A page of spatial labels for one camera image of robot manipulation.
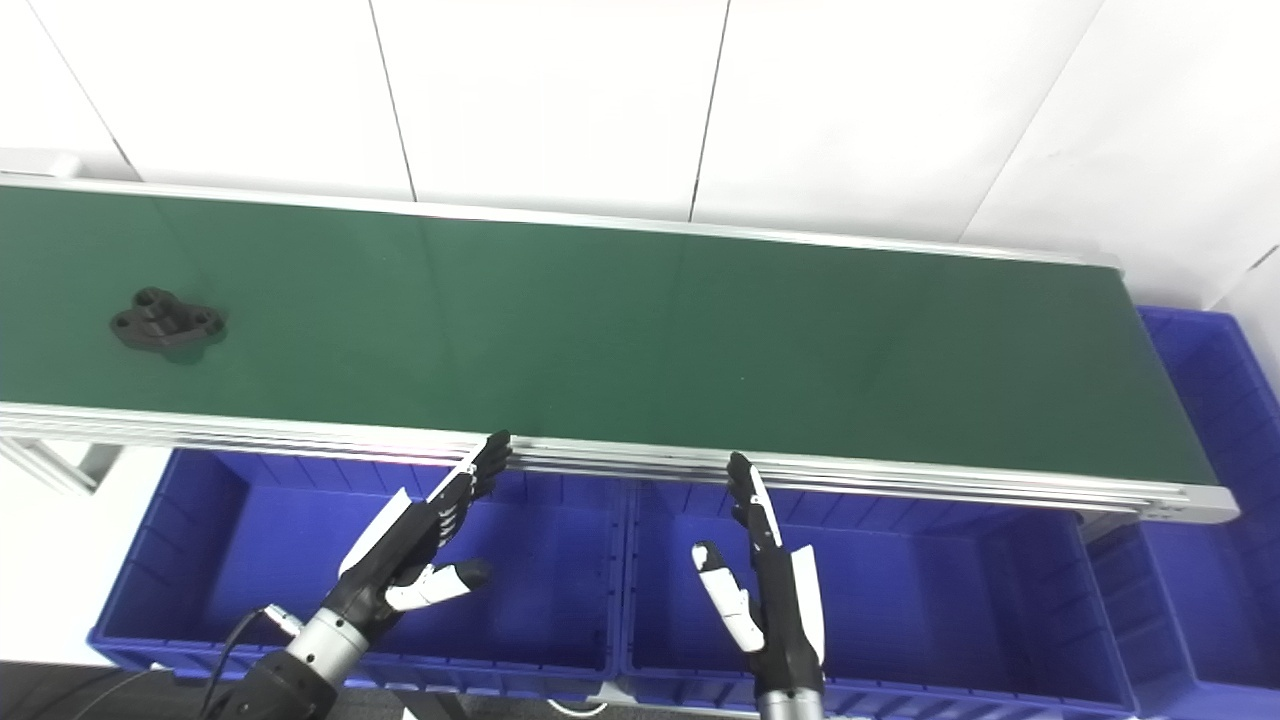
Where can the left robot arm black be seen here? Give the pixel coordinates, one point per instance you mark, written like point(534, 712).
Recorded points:
point(300, 670)

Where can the blue plastic bin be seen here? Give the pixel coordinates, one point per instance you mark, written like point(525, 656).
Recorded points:
point(260, 560)
point(940, 600)
point(1210, 560)

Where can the black flanged machine part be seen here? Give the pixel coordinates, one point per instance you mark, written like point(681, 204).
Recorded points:
point(160, 322)

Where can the green conveyor belt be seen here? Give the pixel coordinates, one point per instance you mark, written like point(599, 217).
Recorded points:
point(620, 340)
point(700, 466)

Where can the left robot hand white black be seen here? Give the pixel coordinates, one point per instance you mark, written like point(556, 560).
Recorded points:
point(400, 555)

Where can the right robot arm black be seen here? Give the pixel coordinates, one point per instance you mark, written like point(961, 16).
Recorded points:
point(790, 704)

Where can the aluminium conveyor leg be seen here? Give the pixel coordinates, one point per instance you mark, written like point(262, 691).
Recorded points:
point(60, 465)

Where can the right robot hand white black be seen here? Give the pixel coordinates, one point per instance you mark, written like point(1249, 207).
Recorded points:
point(785, 620)

